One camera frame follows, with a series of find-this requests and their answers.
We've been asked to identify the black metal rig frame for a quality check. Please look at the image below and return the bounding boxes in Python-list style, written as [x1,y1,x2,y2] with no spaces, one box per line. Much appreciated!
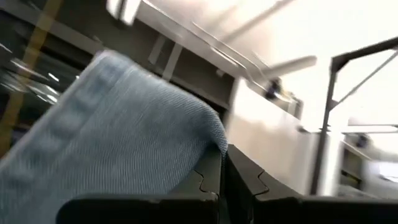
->
[310,36,398,197]

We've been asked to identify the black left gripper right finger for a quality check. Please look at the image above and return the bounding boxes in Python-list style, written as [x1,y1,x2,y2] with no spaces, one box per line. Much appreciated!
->
[225,143,398,224]

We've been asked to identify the light blue denim jeans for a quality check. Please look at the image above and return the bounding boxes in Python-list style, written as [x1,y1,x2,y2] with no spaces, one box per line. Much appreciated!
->
[0,49,229,224]

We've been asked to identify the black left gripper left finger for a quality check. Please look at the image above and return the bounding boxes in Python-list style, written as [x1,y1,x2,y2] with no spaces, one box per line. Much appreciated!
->
[55,143,223,224]

